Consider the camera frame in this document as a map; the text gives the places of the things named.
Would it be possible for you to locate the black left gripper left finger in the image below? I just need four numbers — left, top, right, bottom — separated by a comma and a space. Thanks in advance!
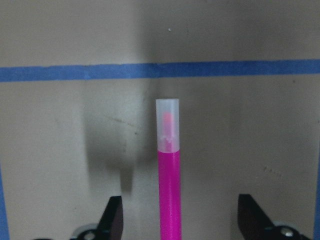
96, 196, 124, 240

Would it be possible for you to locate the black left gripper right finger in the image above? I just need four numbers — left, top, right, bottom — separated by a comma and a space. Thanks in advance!
237, 194, 275, 240

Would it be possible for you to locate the pink marker pen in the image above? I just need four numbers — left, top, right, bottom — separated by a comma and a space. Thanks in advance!
155, 98, 182, 240

